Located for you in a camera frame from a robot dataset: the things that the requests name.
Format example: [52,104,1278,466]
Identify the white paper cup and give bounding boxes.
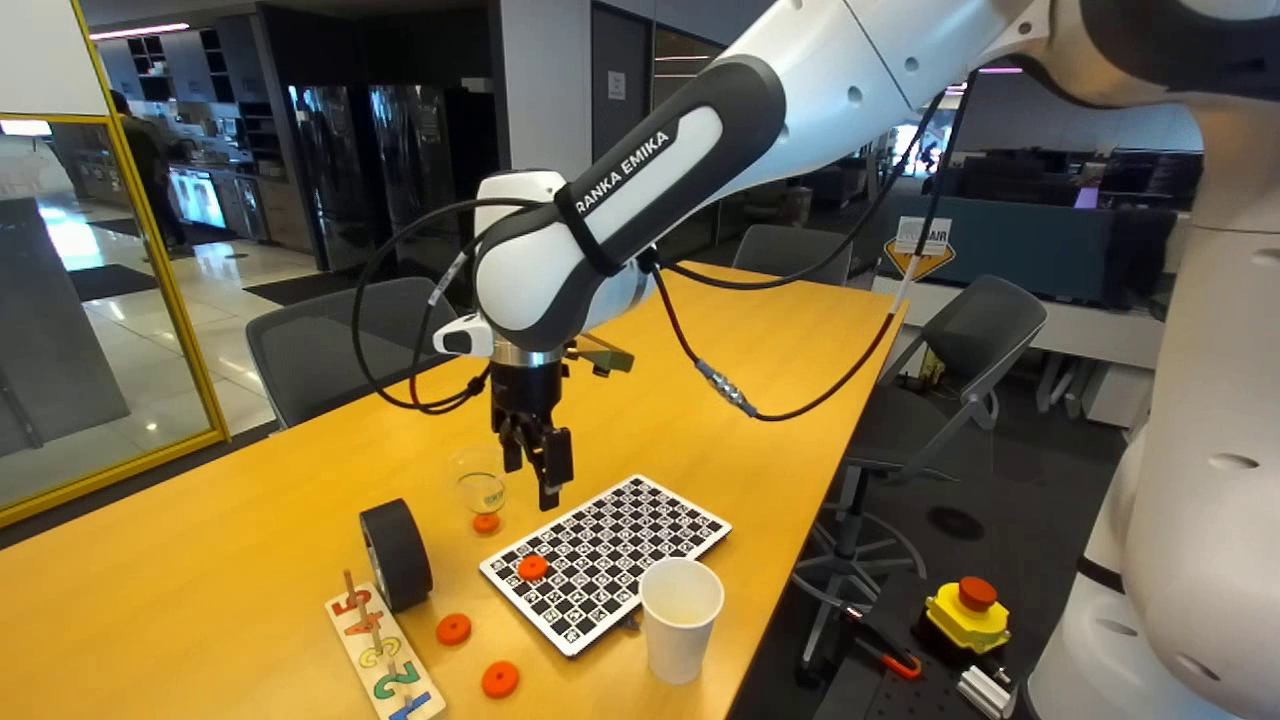
[636,554,729,686]

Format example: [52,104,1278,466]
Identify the blue office divider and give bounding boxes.
[931,195,1194,311]

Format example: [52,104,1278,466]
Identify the black orange handled tool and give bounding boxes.
[853,635,930,686]

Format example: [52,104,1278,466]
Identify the black cable with connector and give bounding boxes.
[636,71,987,425]

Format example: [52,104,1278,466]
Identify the clear glass cup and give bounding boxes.
[454,466,517,538]

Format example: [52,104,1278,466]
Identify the yellow framed glass partition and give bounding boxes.
[0,0,232,530]

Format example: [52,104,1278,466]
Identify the silver metal box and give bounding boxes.
[956,660,1026,720]

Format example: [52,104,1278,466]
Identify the black office chair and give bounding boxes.
[797,271,1053,671]

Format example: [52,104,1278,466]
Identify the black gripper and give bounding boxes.
[483,361,581,515]

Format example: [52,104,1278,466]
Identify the black looped wrist cable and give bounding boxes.
[349,195,517,414]

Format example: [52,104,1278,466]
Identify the wooden number puzzle board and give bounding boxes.
[322,566,454,720]

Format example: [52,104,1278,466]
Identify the black floor mat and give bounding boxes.
[240,271,351,306]
[66,260,163,303]

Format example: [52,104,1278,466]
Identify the small yellow white sign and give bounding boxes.
[879,211,961,282]

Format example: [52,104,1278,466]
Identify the grey office chair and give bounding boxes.
[244,271,477,433]
[734,218,858,286]

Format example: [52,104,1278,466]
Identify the yellow red emergency stop button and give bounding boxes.
[923,571,1018,660]

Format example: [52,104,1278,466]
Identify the dark glass office door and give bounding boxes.
[594,2,734,116]

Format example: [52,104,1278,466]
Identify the black tape roll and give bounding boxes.
[358,494,436,617]

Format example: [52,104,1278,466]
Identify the black white marker board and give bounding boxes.
[477,471,737,663]

